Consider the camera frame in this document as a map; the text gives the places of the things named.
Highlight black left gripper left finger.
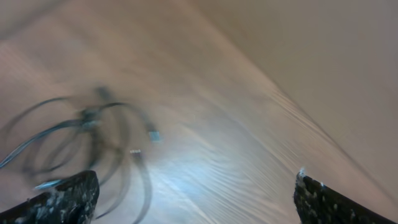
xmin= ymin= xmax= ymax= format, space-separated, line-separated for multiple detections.
xmin=1 ymin=170 xmax=100 ymax=224

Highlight black cable bundle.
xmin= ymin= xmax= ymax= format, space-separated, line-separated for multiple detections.
xmin=0 ymin=86 xmax=162 ymax=224

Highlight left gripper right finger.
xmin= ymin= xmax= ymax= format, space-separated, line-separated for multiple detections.
xmin=293 ymin=169 xmax=396 ymax=224

